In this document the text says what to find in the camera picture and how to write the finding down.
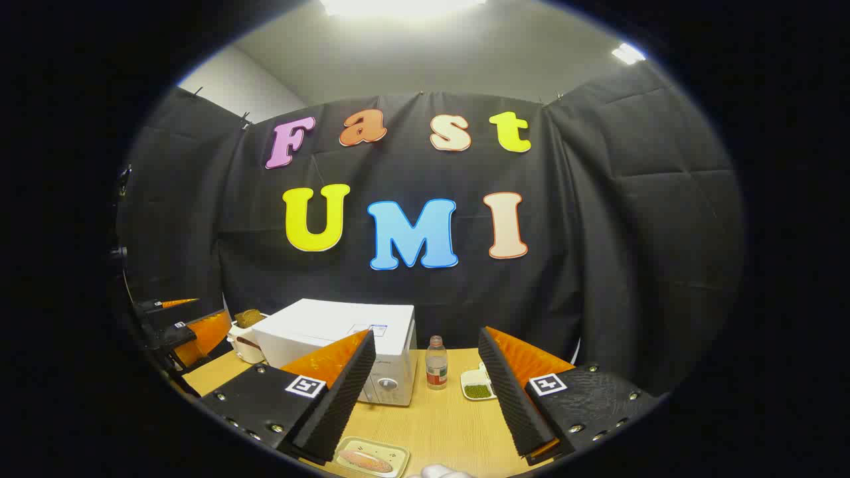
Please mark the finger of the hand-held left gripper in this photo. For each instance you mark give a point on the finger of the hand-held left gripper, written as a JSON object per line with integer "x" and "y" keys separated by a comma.
{"x": 174, "y": 304}
{"x": 206, "y": 332}

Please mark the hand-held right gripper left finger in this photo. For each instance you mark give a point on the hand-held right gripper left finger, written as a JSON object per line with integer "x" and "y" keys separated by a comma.
{"x": 345, "y": 392}

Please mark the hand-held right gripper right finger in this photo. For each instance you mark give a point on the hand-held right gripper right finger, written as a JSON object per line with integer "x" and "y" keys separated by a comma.
{"x": 508, "y": 392}

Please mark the white microwave oven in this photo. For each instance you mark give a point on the white microwave oven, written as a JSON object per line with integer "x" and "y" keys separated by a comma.
{"x": 345, "y": 325}

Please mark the bread roll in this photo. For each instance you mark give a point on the bread roll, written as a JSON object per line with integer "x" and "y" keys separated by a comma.
{"x": 366, "y": 460}

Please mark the white divided dish of beans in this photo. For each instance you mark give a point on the white divided dish of beans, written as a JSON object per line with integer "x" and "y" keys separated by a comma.
{"x": 477, "y": 390}

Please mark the brown bread slice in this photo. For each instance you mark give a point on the brown bread slice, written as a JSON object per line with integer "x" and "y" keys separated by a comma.
{"x": 249, "y": 318}

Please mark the white toaster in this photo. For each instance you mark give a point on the white toaster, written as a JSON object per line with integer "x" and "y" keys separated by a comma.
{"x": 249, "y": 355}

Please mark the clear bottle with red label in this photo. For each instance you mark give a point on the clear bottle with red label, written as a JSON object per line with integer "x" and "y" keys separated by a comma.
{"x": 436, "y": 365}

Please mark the pale green square tray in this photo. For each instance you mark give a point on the pale green square tray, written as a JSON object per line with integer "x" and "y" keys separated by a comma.
{"x": 397, "y": 458}

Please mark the ceiling light panel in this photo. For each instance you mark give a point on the ceiling light panel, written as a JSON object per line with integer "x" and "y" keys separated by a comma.
{"x": 627, "y": 53}
{"x": 398, "y": 5}

